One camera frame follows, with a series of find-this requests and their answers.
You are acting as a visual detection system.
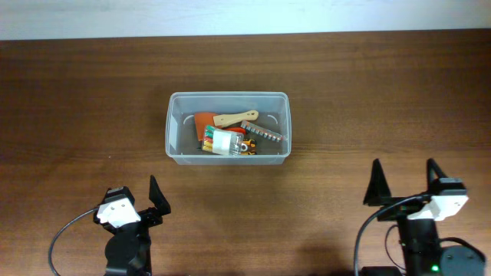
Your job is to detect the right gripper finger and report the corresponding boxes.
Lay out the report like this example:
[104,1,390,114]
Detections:
[363,159,392,206]
[427,158,447,192]

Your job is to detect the clear box of bits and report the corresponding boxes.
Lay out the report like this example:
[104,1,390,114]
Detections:
[201,125,244,156]

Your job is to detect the orange scraper wooden handle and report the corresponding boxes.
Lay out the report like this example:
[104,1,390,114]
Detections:
[194,110,259,141]

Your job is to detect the red handled side cutters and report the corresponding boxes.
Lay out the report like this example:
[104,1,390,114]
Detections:
[224,127,247,135]

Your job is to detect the orange black long-nose pliers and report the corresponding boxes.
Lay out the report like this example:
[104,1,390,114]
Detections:
[196,138,257,156]

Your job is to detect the orange bit holder strip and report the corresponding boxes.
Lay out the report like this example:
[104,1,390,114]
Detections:
[241,120,285,143]

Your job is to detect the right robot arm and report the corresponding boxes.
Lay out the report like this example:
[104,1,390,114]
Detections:
[353,159,486,275]

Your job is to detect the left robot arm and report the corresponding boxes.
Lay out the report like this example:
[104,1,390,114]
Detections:
[93,176,171,276]

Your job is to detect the clear plastic container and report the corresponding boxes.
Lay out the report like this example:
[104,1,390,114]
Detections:
[165,91,292,166]

